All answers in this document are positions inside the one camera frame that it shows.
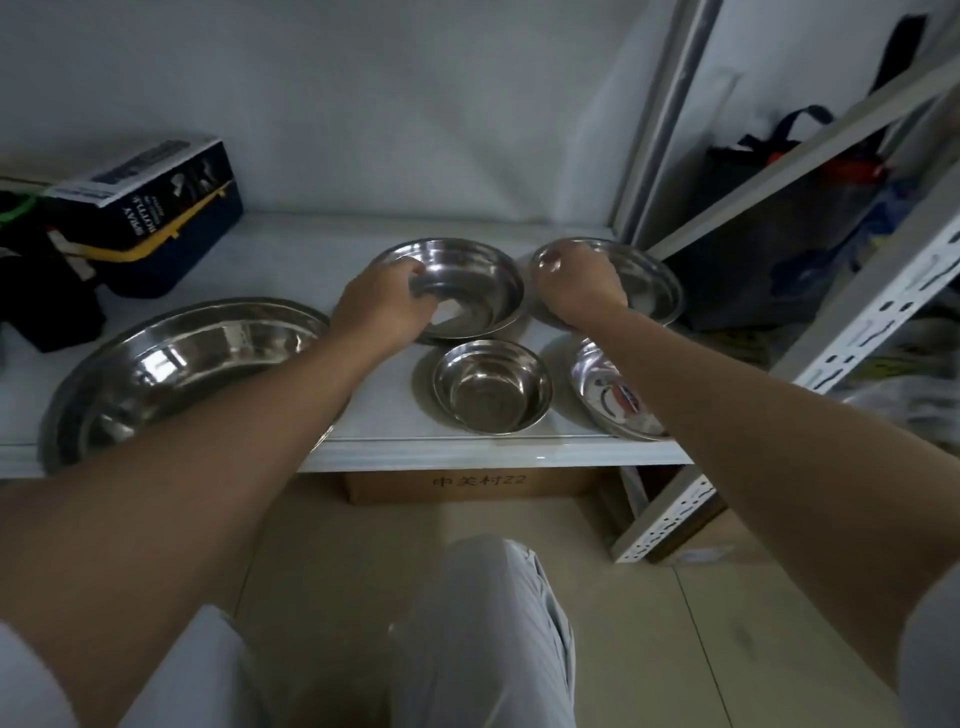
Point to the shallow steel dish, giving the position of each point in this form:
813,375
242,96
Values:
649,285

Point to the dark printed carton white lid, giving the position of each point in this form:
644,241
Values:
139,191

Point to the large steel basin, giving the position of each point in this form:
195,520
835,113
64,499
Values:
180,367

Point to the white shirt sleeve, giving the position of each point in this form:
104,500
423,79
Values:
934,660
30,682

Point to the person's left fingers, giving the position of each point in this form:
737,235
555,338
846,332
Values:
405,271

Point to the person's right hand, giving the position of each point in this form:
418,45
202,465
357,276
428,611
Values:
581,289

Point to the medium steel bowl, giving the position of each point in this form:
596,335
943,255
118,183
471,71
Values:
480,289

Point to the brown cardboard box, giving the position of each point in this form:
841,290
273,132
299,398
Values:
472,484

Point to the white metal shelving rack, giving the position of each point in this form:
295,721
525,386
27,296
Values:
874,330

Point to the red object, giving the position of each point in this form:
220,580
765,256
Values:
862,169

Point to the light grey striped trousers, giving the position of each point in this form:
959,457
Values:
487,645

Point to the small steel bowl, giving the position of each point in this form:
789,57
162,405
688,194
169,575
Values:
491,386

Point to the small steel plate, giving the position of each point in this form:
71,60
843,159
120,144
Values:
611,397

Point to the white plastic bag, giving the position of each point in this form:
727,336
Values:
911,401

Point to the dark navy tote bag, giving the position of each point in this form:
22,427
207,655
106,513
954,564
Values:
757,240

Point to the person's left forearm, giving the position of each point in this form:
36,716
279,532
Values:
187,480

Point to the person's left hand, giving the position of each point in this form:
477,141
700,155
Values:
379,304

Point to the person's right forearm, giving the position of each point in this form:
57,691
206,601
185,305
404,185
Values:
765,450

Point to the person's right fingers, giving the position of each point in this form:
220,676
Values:
556,264

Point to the navy case yellow trim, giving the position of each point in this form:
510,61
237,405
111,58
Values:
176,251

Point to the black fabric bag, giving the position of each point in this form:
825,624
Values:
41,292

